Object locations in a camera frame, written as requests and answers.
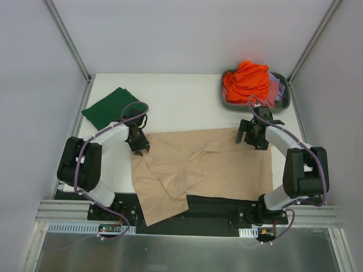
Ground green t shirt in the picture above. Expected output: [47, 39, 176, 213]
[82, 87, 146, 131]

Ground beige t shirt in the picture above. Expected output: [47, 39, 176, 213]
[131, 127, 273, 226]

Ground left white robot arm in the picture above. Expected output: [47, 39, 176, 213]
[57, 108, 150, 220]

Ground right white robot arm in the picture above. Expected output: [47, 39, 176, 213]
[235, 106, 330, 226]

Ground pink t shirt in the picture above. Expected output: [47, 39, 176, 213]
[222, 80, 286, 111]

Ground grey laundry basket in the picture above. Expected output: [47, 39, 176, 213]
[220, 69, 290, 116]

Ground orange t shirt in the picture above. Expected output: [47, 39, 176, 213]
[222, 61, 270, 104]

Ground lavender t shirt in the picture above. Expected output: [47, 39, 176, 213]
[268, 72, 285, 101]

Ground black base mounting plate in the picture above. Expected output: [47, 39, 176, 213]
[53, 191, 326, 236]

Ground right white cable duct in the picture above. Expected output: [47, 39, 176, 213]
[238, 227, 276, 239]

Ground white cable duct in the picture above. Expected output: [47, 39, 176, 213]
[238, 227, 276, 239]
[48, 223, 136, 236]

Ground front aluminium rail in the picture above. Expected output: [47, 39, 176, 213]
[35, 199, 343, 228]

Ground left white cable duct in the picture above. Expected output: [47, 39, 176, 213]
[48, 223, 136, 236]

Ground left aluminium frame post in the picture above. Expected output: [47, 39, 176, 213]
[43, 0, 92, 82]

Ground aluminium frame post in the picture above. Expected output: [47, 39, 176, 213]
[288, 0, 344, 85]
[43, 0, 92, 82]

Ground right aluminium frame post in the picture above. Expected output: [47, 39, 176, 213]
[288, 0, 344, 85]

